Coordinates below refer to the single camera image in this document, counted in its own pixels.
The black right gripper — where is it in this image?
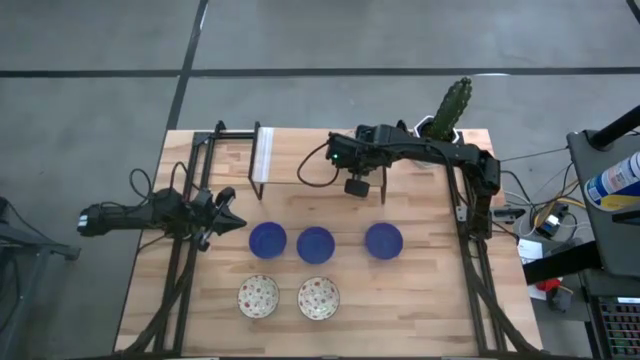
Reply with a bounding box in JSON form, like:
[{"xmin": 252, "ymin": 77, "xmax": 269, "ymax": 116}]
[{"xmin": 326, "ymin": 123, "xmax": 396, "ymax": 200}]

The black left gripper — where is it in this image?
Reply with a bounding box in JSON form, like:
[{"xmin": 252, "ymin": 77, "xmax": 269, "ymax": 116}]
[{"xmin": 187, "ymin": 186, "xmax": 248, "ymax": 253}]

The purple plastic mini bowl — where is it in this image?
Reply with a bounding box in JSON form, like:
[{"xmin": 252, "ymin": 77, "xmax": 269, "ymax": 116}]
[
  {"xmin": 248, "ymin": 221, "xmax": 288, "ymax": 260},
  {"xmin": 364, "ymin": 222, "xmax": 404, "ymax": 261},
  {"xmin": 296, "ymin": 226, "xmax": 336, "ymax": 266}
]

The green floral mini bowl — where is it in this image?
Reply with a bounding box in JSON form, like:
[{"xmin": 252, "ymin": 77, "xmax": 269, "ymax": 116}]
[
  {"xmin": 297, "ymin": 276, "xmax": 341, "ymax": 322},
  {"xmin": 236, "ymin": 274, "xmax": 281, "ymax": 320}
]

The white plant pot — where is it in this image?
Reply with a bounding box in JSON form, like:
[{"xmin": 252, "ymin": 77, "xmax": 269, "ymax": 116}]
[{"xmin": 414, "ymin": 115, "xmax": 462, "ymax": 145}]

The green cactus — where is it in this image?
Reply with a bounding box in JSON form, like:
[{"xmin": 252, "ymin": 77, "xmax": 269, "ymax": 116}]
[{"xmin": 428, "ymin": 76, "xmax": 474, "ymax": 142}]

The small black device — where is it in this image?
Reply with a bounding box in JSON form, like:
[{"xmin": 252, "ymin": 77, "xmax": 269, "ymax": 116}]
[{"xmin": 492, "ymin": 206, "xmax": 527, "ymax": 222}]

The white paper sheet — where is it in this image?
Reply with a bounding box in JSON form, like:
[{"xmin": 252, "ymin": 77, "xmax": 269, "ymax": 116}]
[{"xmin": 516, "ymin": 237, "xmax": 545, "ymax": 266}]

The blue white power adapter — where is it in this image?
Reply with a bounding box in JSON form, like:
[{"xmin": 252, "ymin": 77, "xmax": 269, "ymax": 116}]
[{"xmin": 534, "ymin": 212, "xmax": 565, "ymax": 240}]

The grey metal stand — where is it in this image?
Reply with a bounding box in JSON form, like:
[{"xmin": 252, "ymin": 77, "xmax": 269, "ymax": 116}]
[{"xmin": 0, "ymin": 195, "xmax": 82, "ymax": 351}]

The black cart bar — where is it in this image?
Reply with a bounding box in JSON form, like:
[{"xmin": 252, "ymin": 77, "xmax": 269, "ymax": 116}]
[{"xmin": 522, "ymin": 241, "xmax": 604, "ymax": 286}]

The white wipes canister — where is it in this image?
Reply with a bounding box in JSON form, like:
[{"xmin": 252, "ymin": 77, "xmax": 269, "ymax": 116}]
[{"xmin": 583, "ymin": 151, "xmax": 640, "ymax": 212}]

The grey equipment cart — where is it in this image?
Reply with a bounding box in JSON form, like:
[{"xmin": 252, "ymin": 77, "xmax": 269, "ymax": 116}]
[{"xmin": 566, "ymin": 128, "xmax": 640, "ymax": 279}]

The black monitor pole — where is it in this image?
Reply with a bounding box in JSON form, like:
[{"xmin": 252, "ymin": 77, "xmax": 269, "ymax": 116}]
[{"xmin": 588, "ymin": 104, "xmax": 640, "ymax": 151}]

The black keyboard with coloured keys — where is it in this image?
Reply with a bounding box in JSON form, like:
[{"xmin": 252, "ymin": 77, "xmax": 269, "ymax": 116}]
[{"xmin": 594, "ymin": 295, "xmax": 640, "ymax": 359}]

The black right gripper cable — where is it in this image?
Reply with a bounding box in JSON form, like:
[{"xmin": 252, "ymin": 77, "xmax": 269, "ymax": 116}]
[{"xmin": 296, "ymin": 141, "xmax": 346, "ymax": 190}]

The black aluminium frame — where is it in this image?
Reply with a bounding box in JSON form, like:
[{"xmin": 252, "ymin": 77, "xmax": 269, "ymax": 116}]
[
  {"xmin": 114, "ymin": 119, "xmax": 261, "ymax": 356},
  {"xmin": 444, "ymin": 129, "xmax": 544, "ymax": 356}
]

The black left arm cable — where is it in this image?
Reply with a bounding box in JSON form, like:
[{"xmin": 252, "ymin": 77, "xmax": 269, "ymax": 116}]
[{"xmin": 128, "ymin": 167, "xmax": 157, "ymax": 202}]

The yellow cable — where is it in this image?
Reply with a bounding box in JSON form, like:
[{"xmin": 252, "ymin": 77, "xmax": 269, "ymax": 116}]
[{"xmin": 532, "ymin": 196, "xmax": 587, "ymax": 227}]

